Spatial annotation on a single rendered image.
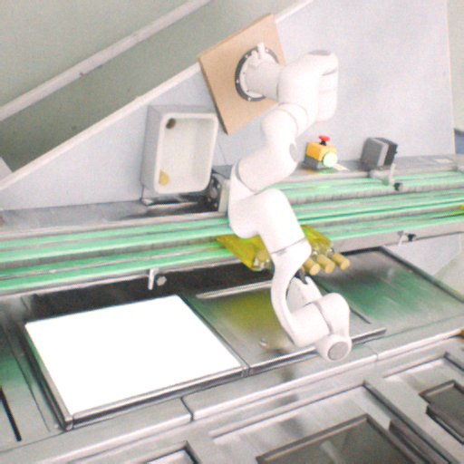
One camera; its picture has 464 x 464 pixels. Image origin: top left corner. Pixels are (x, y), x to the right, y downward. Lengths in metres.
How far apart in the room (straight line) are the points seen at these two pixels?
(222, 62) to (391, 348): 0.89
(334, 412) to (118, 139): 0.87
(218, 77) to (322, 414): 0.92
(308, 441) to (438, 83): 1.48
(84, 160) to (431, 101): 1.35
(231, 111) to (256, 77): 0.13
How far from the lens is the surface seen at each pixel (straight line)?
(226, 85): 1.67
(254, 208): 1.20
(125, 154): 1.61
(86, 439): 1.17
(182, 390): 1.30
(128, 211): 1.59
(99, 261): 1.52
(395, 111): 2.21
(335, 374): 1.48
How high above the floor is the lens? 2.13
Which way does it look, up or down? 46 degrees down
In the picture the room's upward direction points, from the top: 128 degrees clockwise
